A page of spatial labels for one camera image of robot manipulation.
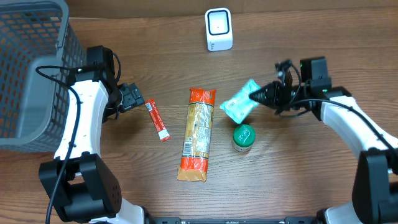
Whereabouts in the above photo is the green lid white jar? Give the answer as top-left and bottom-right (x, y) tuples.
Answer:
(232, 124), (256, 152)

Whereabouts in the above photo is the red snack stick packet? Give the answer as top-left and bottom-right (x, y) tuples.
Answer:
(145, 98), (171, 142)

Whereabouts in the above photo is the orange long noodle package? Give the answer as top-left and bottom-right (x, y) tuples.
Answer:
(177, 88), (216, 182)

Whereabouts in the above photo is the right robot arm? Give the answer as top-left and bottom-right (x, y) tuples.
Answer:
(249, 57), (397, 223)

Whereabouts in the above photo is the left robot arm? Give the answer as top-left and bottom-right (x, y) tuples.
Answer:
(39, 45), (153, 223)

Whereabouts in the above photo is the white barcode scanner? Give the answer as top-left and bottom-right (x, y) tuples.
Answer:
(205, 7), (233, 52)

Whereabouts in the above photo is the grey plastic mesh basket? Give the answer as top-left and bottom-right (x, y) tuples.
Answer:
(1, 0), (86, 152)

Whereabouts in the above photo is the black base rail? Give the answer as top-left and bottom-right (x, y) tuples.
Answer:
(150, 217), (318, 224)

